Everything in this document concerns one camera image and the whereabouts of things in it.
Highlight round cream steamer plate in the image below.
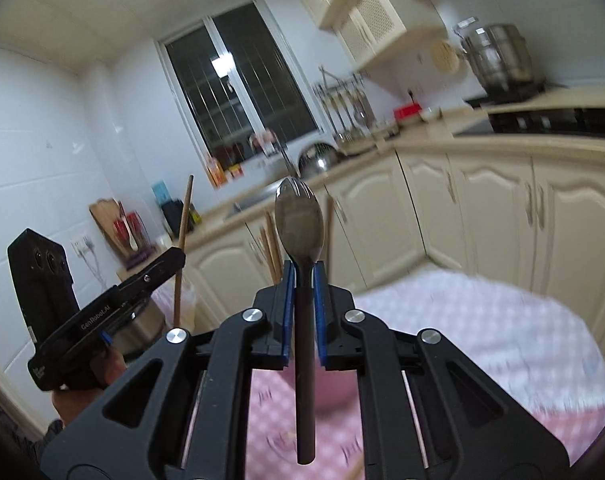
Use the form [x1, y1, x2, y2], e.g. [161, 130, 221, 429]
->
[429, 39, 461, 74]

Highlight black induction cooker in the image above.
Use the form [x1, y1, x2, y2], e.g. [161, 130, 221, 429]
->
[466, 82, 549, 107]

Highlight stack of patterned bowls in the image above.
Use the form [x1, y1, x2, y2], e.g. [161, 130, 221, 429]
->
[337, 132, 384, 157]

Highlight orange detergent bottle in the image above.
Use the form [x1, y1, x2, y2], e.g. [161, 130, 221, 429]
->
[206, 155, 226, 189]

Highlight black gas stove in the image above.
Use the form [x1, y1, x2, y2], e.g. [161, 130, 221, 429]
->
[454, 104, 605, 139]

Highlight pink checked tablecloth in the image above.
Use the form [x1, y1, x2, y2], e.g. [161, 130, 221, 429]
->
[182, 269, 605, 480]

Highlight steel ladle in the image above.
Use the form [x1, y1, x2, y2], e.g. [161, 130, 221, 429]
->
[322, 91, 341, 144]

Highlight cream base cabinets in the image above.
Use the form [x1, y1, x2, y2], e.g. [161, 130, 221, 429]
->
[116, 144, 605, 357]

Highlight red utensil holder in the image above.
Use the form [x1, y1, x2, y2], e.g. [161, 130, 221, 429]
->
[113, 212, 156, 270]

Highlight white plastic spoon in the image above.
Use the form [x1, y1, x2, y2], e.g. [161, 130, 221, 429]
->
[124, 214, 140, 252]

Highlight cream lattice door cabinet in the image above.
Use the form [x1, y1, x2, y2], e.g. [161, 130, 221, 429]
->
[334, 0, 449, 72]

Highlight steel faucet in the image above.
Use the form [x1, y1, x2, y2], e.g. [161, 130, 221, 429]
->
[274, 139, 296, 179]

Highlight steel sink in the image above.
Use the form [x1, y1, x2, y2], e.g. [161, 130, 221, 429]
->
[224, 187, 279, 221]

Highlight steel rice cooker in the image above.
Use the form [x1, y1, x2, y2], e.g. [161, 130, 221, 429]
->
[105, 300, 166, 362]

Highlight steel spatula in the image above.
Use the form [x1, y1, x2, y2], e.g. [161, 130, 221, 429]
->
[344, 87, 363, 139]

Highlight steel slotted turner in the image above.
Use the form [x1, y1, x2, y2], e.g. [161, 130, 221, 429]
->
[332, 89, 351, 142]

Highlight pink dish cloth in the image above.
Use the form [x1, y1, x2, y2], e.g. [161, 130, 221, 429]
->
[249, 129, 278, 156]

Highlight dark sliding window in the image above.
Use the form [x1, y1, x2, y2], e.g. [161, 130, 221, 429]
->
[157, 0, 319, 162]

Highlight dark metal spoon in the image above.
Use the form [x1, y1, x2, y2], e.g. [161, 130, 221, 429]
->
[273, 177, 326, 465]

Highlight person's left hand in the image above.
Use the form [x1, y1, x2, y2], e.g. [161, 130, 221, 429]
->
[51, 346, 129, 429]

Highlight steel steamer pot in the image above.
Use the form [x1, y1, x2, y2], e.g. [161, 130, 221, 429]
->
[454, 19, 536, 97]

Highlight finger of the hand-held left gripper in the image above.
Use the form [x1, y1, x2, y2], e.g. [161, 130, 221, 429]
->
[116, 248, 187, 306]

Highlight steel skimmer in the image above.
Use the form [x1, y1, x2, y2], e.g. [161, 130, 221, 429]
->
[355, 85, 378, 131]

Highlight wooden cutting board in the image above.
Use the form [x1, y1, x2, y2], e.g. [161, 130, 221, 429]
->
[88, 198, 124, 257]

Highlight black kettle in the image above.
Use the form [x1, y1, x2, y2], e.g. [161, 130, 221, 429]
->
[161, 198, 186, 239]

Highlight white power cable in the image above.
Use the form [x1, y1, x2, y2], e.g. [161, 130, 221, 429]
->
[84, 254, 109, 292]

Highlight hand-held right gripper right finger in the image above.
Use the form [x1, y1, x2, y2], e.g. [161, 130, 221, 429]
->
[312, 260, 571, 480]

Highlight wall utensil rack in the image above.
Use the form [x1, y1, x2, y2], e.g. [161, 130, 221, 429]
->
[314, 66, 369, 97]

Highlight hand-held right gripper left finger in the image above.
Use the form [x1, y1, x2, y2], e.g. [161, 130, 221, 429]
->
[40, 260, 297, 480]

